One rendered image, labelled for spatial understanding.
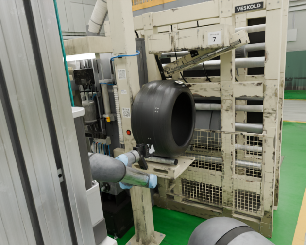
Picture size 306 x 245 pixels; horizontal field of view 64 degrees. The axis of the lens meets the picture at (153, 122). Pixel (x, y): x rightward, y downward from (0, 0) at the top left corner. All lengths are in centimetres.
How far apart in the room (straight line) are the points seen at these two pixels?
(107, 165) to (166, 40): 119
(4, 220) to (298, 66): 1026
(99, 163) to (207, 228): 66
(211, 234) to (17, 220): 25
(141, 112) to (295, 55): 910
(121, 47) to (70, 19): 1074
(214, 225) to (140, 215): 186
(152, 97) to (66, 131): 127
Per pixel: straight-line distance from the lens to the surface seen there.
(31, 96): 31
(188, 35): 185
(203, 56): 195
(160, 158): 175
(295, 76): 1042
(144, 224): 227
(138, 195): 213
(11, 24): 31
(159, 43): 196
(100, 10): 235
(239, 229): 40
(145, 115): 156
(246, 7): 207
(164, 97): 155
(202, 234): 41
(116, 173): 102
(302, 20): 1045
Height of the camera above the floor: 161
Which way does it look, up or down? 15 degrees down
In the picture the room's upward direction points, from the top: 5 degrees counter-clockwise
